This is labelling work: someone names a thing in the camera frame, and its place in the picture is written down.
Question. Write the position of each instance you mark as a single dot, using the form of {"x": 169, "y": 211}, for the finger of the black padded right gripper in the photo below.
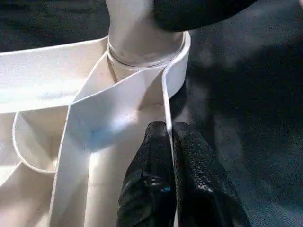
{"x": 194, "y": 14}

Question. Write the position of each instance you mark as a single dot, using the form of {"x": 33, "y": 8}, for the white plastic table leg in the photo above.
{"x": 132, "y": 30}

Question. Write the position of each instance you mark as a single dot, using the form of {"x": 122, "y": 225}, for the black padded mat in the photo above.
{"x": 248, "y": 118}

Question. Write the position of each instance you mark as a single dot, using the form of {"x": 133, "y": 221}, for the white plastic table top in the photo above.
{"x": 71, "y": 118}

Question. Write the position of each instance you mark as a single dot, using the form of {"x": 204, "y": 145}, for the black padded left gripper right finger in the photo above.
{"x": 203, "y": 189}

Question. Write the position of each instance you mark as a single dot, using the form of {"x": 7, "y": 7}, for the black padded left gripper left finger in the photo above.
{"x": 149, "y": 184}

